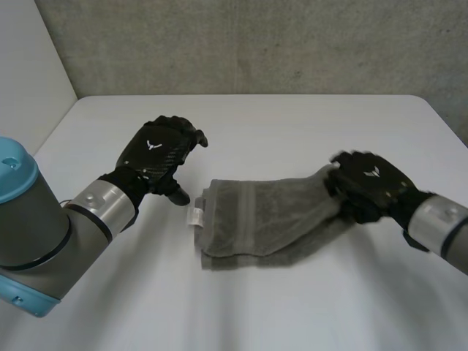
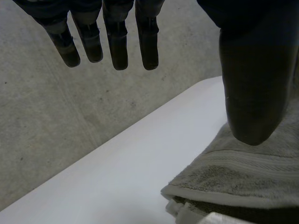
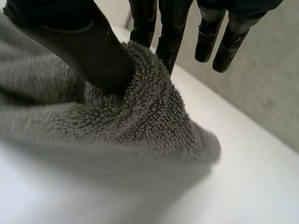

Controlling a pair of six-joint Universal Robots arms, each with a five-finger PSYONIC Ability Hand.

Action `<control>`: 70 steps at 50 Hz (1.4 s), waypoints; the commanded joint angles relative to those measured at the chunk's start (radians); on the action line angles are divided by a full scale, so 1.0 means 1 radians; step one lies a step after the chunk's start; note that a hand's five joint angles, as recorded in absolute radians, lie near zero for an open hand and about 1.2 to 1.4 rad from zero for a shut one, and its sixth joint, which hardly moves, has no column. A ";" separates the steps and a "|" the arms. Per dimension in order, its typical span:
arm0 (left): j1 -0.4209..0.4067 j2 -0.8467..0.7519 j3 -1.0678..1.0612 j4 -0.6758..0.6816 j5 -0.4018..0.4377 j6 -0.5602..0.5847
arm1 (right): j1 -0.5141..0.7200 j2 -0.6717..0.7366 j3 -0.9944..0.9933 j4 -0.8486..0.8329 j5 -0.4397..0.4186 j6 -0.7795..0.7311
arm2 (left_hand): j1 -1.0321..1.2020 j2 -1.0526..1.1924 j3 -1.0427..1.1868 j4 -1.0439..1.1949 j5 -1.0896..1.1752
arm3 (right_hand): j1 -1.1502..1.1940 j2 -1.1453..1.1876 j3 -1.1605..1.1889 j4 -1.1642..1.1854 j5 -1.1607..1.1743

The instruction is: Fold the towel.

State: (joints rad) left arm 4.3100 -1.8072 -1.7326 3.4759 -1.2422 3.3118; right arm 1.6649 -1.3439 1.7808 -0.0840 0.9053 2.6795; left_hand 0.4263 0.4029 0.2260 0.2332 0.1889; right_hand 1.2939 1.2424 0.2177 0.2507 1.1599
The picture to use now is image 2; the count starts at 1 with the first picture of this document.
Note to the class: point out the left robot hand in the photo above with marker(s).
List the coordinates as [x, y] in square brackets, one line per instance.
[254, 88]

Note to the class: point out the grey towel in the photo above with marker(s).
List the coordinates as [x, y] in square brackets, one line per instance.
[245, 177]

